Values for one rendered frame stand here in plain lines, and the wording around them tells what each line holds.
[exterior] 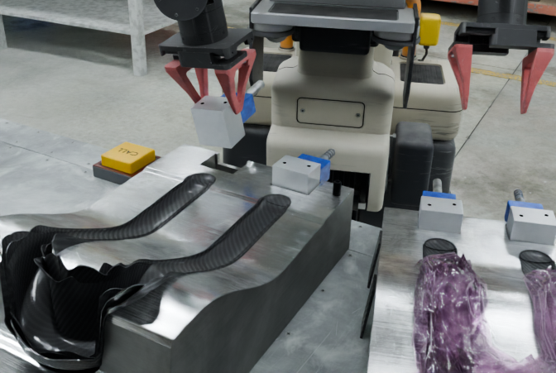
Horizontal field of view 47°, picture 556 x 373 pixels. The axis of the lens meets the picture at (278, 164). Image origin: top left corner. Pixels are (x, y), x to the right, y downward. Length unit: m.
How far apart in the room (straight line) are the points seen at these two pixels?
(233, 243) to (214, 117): 0.17
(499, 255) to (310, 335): 0.24
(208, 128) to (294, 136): 0.37
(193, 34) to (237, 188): 0.19
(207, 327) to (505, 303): 0.28
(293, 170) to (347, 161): 0.38
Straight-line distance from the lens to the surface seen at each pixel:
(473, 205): 2.69
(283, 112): 1.18
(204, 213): 0.76
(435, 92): 1.43
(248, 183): 0.81
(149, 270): 0.61
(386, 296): 0.63
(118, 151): 1.04
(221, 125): 0.81
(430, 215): 0.80
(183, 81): 0.81
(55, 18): 4.34
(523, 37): 0.81
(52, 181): 1.05
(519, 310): 0.65
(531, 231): 0.82
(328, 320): 0.74
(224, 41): 0.77
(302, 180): 0.79
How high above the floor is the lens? 1.28
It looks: 27 degrees down
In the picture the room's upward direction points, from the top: 2 degrees clockwise
